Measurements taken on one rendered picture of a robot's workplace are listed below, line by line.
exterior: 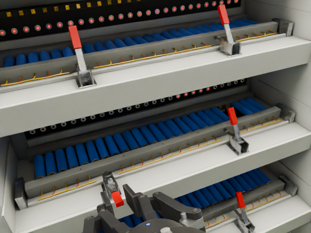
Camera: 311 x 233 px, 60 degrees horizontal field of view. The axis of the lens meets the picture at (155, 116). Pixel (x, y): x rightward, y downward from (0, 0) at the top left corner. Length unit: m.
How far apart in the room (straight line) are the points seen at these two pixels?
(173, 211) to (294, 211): 0.47
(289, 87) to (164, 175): 0.36
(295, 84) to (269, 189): 0.26
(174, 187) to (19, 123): 0.28
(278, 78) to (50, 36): 0.52
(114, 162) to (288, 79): 0.43
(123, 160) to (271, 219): 0.38
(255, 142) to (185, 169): 0.17
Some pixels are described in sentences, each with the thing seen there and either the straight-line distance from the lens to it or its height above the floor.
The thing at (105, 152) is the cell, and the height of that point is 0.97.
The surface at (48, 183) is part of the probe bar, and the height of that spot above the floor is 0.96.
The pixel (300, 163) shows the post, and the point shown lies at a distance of 0.74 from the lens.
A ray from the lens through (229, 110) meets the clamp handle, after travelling 0.56.
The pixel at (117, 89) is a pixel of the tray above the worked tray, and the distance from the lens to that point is 0.43.
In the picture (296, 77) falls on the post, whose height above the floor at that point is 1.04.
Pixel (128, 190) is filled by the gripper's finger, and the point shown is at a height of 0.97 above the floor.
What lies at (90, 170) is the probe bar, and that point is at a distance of 0.52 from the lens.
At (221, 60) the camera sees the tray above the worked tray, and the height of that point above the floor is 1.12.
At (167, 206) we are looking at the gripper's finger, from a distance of 0.33.
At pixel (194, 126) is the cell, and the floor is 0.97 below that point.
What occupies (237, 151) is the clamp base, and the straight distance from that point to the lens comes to 0.57.
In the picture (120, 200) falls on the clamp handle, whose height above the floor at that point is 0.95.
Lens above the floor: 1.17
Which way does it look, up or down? 16 degrees down
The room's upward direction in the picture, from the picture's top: 10 degrees counter-clockwise
